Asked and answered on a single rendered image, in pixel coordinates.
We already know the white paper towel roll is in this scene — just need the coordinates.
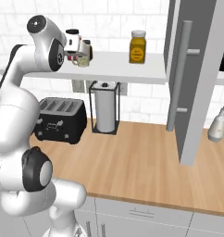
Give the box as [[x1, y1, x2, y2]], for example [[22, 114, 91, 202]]
[[93, 81, 118, 133]]

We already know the black wire paper towel holder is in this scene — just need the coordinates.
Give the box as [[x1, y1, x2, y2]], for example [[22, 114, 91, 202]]
[[88, 80, 121, 136]]

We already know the grey drawer handle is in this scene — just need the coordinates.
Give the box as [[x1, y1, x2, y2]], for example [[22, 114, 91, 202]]
[[128, 207, 156, 218]]

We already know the grey cupboard door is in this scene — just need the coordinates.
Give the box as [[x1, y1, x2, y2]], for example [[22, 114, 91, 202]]
[[74, 209, 97, 237], [94, 212, 192, 237]]

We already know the grey wall outlet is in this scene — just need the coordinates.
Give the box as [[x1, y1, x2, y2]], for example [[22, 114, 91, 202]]
[[70, 79, 87, 94], [118, 81, 129, 95]]

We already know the white wall shelf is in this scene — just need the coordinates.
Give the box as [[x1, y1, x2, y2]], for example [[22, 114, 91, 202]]
[[0, 50, 168, 85]]

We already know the grey bar door handle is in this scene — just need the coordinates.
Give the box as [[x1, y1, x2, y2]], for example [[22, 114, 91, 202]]
[[166, 19, 201, 132]]

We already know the clear drinking glass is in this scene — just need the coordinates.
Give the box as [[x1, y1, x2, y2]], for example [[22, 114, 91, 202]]
[[70, 55, 89, 69]]

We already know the grey cabinet door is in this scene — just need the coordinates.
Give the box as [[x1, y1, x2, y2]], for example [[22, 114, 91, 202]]
[[164, 0, 224, 167]]

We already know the black toaster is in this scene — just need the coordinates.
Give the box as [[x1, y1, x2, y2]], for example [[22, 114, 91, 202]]
[[33, 96, 88, 145]]

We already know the grey drawer front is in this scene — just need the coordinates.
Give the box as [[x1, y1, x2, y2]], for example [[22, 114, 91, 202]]
[[94, 197, 195, 230]]

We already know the white spray bottle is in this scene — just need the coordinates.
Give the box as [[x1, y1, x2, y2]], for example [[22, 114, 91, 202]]
[[206, 103, 224, 143]]

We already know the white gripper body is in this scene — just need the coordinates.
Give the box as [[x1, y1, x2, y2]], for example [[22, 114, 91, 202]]
[[79, 39, 91, 60]]

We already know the amber jar with white lid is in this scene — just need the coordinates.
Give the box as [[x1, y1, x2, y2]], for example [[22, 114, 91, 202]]
[[129, 30, 147, 65]]

